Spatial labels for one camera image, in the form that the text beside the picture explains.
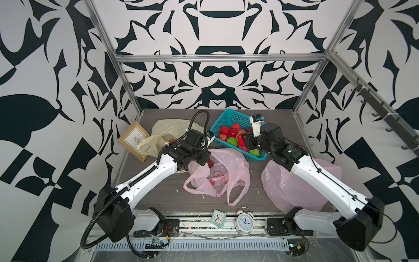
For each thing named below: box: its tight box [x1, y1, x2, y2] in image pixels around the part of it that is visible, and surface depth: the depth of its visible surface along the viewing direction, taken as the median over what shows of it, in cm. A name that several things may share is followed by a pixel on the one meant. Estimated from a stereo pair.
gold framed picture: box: [118, 121, 151, 163], surface depth 93 cm
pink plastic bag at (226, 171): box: [183, 148, 251, 207], surface depth 81 cm
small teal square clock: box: [210, 209, 227, 229], surface depth 77 cm
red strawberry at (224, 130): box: [219, 126, 230, 137], surface depth 104 cm
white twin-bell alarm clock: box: [234, 206, 255, 237], surface depth 74 cm
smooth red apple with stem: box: [218, 133, 228, 142], surface depth 101 cm
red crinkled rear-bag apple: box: [207, 158, 215, 169], surface depth 92 cm
